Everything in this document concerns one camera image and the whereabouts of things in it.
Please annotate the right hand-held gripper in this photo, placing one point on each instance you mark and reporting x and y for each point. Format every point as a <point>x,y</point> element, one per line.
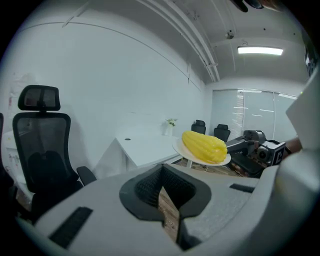
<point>266,150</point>

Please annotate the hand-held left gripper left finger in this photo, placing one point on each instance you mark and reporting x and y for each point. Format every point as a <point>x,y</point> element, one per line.
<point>105,225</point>

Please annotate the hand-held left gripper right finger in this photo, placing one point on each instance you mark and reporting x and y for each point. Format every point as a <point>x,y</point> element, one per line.
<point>220,200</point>

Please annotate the yellow corn cob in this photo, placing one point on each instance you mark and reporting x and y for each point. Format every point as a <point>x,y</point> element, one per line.
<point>203,146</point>

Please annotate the white plate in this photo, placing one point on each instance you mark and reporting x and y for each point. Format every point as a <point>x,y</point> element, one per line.
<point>181,150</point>

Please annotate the person's right forearm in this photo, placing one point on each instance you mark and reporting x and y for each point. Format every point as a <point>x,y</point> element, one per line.
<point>293,145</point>

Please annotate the plant in white vase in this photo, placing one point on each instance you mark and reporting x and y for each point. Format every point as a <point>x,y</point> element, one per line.
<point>171,126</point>

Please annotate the white table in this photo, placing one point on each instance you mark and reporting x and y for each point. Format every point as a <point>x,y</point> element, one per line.
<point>147,147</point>

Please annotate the large black mesh office chair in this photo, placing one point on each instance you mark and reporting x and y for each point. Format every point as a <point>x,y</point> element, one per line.
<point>45,150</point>

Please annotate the rectangular ceiling light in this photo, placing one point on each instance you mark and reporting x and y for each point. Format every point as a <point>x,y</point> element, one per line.
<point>260,50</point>

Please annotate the round smoke detector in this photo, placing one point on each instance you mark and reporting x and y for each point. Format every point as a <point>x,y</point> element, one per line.
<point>229,35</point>

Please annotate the white ceiling conduit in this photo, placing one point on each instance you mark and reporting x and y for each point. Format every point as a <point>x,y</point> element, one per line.
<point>197,42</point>

